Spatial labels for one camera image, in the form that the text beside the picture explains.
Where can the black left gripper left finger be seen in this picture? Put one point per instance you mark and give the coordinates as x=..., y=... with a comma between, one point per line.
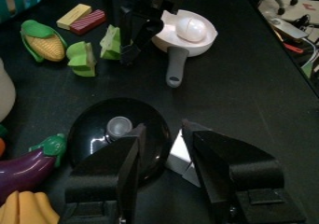
x=103, y=174

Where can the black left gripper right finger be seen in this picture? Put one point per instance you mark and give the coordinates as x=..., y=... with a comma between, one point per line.
x=237, y=171

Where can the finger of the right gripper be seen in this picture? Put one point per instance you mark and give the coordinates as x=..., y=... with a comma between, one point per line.
x=130, y=38
x=150, y=28

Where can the green starfruit toy piece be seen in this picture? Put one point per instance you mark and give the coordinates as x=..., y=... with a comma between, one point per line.
x=83, y=59
x=112, y=42

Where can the white toy egg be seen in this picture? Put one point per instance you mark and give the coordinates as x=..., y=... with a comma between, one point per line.
x=192, y=29

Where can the red striped wooden block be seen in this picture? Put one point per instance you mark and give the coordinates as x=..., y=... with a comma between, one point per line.
x=89, y=21

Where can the white wedge block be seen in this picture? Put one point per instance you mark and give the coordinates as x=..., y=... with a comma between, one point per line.
x=178, y=156

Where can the yellow wooden block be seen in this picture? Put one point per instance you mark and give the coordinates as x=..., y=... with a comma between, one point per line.
x=74, y=15

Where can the black bowl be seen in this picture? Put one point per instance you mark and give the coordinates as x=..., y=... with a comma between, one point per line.
x=121, y=118

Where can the purple toy eggplant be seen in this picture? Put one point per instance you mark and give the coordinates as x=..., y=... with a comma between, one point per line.
x=25, y=174

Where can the toy corn with green husk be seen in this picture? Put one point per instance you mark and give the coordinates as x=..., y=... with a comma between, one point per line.
x=43, y=42

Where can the yellow toy banana bunch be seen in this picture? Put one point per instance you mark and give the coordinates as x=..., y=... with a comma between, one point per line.
x=29, y=209

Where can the grey flat device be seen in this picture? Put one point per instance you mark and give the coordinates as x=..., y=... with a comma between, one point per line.
x=289, y=28

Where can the office chair base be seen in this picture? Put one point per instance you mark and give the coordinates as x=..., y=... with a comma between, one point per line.
x=286, y=4

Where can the white rounded toy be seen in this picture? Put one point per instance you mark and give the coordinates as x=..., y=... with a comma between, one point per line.
x=5, y=90

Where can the red tool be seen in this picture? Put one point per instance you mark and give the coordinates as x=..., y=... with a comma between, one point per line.
x=294, y=48

